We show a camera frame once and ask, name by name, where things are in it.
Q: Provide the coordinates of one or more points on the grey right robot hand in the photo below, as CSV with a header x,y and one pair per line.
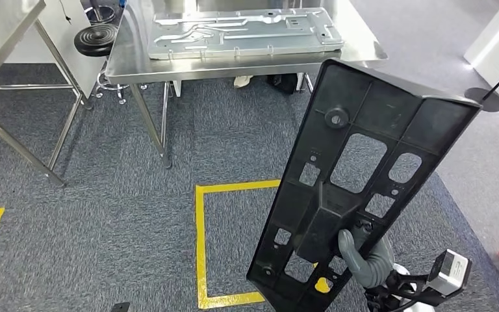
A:
x,y
353,258

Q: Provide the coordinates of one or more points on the black plastic plate part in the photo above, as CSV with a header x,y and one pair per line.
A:
x,y
361,107

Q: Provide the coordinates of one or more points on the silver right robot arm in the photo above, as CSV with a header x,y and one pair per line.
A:
x,y
381,267

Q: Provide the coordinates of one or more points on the stainless steel workbench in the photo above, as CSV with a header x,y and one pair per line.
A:
x,y
133,64

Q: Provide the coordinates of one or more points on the black bag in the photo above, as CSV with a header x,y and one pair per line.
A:
x,y
281,82

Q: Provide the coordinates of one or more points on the black stanchion with round base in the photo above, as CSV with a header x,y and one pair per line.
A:
x,y
484,101

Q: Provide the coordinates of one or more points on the person's white shoe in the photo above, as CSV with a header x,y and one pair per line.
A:
x,y
241,81

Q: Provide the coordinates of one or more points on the stamped silver metal panel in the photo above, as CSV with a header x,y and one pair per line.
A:
x,y
241,43

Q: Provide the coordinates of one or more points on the black round stool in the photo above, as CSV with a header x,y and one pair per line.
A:
x,y
96,39

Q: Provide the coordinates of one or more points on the steel pole stand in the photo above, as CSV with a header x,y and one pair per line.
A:
x,y
99,15

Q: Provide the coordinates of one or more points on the white cabinet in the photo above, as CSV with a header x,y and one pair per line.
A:
x,y
25,51

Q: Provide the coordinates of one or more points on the stainless steel side table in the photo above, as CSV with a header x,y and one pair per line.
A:
x,y
0,26

